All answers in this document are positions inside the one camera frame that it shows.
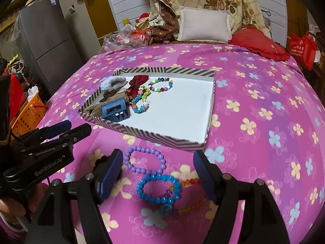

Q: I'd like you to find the multicolour round bead bracelet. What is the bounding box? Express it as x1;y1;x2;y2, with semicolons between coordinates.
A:
148;77;174;93

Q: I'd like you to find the brown patterned quilt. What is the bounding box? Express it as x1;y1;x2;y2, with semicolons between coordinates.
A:
133;0;182;44

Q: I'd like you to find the person's left hand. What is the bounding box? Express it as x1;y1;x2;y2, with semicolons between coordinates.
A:
0;182;45;215

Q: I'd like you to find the red shopping bag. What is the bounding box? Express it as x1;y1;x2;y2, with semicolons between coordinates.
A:
289;30;318;71

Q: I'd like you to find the blue and white bead bracelet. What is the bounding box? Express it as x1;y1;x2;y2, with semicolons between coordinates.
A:
130;99;150;114

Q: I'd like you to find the brown fabric scrunchie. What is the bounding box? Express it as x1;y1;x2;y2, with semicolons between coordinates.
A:
85;90;127;117

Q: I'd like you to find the red frilled pillow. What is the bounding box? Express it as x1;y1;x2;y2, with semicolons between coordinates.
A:
228;27;291;62

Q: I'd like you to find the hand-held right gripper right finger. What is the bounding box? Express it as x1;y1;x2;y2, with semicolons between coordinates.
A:
193;150;291;244

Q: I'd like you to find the white pillow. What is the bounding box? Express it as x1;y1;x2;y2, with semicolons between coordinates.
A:
177;6;233;44

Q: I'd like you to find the beige rope bundle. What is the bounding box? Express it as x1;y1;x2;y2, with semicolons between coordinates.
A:
8;54;28;82

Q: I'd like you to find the purple bead bracelet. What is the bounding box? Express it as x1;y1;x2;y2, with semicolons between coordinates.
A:
124;146;167;174

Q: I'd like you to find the dark red hair bow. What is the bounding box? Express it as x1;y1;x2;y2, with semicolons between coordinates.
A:
128;75;150;98

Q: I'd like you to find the pile of clear plastic bags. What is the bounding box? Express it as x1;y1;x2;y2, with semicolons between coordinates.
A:
100;24;153;54

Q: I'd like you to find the orange plastic basket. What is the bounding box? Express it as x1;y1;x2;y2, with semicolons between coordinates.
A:
11;92;47;138

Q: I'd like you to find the colourful flower bead bracelet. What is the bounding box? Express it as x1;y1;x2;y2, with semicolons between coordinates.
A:
129;85;152;105

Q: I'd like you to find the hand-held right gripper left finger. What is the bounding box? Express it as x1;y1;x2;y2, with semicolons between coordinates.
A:
24;149;124;244

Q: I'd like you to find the rainbow bead string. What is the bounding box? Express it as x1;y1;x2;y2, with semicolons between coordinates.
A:
162;178;207;216

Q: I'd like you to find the striped cardboard box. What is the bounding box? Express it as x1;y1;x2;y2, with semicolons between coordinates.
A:
77;67;216;151

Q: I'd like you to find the grey cabinet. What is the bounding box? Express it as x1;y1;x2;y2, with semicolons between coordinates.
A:
60;0;120;64

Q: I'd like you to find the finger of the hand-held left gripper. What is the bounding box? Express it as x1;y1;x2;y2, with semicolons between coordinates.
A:
16;120;73;146
23;123;92;156

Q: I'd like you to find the red plush toy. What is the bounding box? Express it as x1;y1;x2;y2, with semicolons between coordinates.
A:
134;13;151;29

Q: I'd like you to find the white crumpled cloth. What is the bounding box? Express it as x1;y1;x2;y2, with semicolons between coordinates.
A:
27;85;39;101

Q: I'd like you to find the blue hair claw clip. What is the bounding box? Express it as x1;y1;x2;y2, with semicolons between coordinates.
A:
102;97;130;122

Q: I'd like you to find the pink floral blanket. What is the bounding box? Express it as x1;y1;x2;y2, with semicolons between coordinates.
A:
33;43;325;244

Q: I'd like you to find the grey fluffy scrunchie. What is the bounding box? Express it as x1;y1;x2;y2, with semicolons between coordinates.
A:
100;76;127;92

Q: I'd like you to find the grey refrigerator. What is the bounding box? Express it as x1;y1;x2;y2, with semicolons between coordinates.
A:
16;0;82;94

